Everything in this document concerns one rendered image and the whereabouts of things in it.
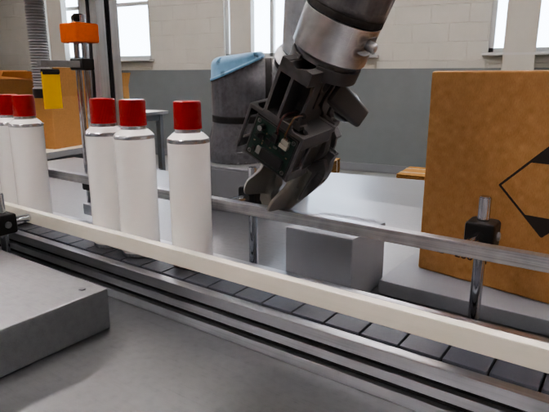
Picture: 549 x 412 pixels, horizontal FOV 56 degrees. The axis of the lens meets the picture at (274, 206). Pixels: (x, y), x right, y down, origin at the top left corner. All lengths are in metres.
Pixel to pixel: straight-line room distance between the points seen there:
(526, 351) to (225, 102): 0.83
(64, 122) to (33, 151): 1.80
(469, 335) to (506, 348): 0.03
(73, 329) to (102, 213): 0.19
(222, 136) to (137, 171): 0.48
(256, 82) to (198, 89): 6.19
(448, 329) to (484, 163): 0.29
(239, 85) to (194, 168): 0.52
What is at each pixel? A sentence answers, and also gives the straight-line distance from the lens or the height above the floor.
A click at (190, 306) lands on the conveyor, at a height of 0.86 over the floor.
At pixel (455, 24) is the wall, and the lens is 6.11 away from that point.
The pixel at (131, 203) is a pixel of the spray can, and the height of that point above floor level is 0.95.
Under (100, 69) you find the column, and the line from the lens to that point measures 0.96.
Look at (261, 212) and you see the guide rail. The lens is 0.62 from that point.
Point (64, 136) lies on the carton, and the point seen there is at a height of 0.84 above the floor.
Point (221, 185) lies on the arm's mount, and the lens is 1.12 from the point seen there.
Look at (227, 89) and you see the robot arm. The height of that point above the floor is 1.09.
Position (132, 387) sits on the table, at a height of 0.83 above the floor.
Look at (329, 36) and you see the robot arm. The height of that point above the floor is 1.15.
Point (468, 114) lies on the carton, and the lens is 0.70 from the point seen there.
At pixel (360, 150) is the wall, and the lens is 6.35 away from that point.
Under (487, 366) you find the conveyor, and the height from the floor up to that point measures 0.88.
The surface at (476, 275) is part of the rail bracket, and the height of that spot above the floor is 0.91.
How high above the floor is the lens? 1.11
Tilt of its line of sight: 14 degrees down
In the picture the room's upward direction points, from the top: straight up
